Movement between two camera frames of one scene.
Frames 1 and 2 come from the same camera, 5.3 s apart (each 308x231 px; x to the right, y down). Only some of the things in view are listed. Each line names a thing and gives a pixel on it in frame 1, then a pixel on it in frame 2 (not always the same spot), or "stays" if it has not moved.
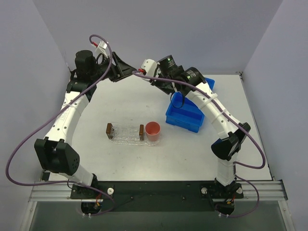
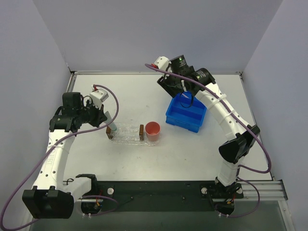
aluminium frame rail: x=55 y=191 stays
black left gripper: x=116 y=68 → x=98 y=116
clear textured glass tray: x=127 y=133 stays
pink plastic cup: x=152 y=129 stays
